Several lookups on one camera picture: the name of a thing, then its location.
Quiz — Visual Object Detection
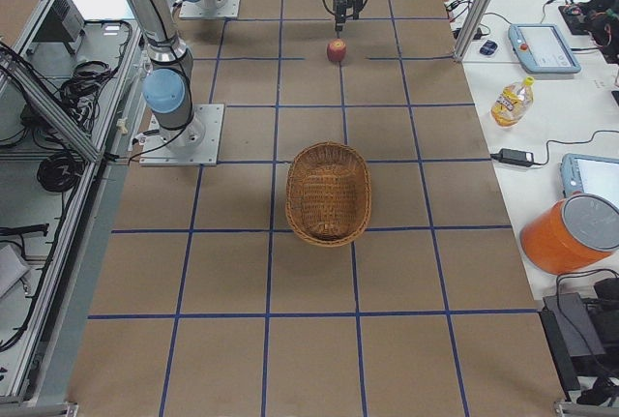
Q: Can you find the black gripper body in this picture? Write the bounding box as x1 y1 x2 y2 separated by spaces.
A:
332 0 364 20

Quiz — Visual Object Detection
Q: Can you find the red yellow apple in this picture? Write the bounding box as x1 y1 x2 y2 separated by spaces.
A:
326 39 347 63

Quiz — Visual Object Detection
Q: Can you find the woven wicker basket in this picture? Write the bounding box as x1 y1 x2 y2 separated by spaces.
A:
285 141 371 248

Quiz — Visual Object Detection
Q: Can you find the dark blue pouch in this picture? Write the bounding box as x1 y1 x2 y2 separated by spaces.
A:
479 40 498 56

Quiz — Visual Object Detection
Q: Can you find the orange juice bottle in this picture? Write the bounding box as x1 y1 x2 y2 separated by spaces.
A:
490 76 535 127

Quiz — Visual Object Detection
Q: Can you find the blue teach pendant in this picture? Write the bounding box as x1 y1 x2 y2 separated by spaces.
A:
560 153 618 206
508 24 581 74

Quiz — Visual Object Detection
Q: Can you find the black power adapter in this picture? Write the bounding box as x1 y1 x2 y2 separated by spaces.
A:
490 148 539 167

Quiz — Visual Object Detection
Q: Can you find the orange cylindrical container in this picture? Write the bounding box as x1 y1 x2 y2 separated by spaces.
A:
519 194 618 275

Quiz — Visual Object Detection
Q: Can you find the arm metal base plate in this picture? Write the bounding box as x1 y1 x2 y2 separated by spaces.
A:
138 104 225 166
180 0 241 20

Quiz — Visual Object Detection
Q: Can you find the aluminium frame post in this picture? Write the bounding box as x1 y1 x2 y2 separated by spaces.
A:
453 0 491 62

